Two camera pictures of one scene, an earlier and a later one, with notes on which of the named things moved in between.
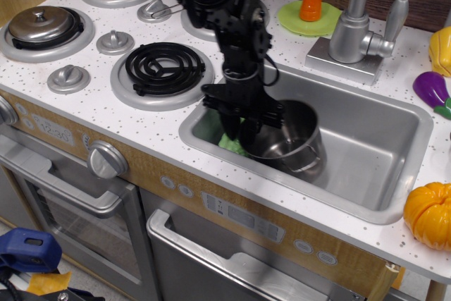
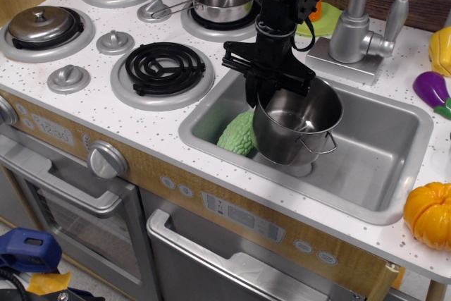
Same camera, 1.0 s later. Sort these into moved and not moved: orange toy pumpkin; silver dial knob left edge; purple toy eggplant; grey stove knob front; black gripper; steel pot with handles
Moved: black gripper; steel pot with handles
Not moved: purple toy eggplant; grey stove knob front; silver dial knob left edge; orange toy pumpkin
